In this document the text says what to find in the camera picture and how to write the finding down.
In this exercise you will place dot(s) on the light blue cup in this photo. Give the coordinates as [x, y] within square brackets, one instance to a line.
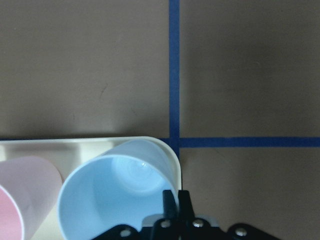
[123, 185]

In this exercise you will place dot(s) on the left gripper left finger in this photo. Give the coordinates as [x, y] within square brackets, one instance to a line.
[170, 207]

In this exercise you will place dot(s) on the cream plastic tray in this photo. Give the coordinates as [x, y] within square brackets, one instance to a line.
[66, 155]

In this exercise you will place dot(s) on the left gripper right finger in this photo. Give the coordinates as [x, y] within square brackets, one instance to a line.
[186, 211]

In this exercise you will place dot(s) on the pink cup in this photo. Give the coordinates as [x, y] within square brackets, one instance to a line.
[29, 188]

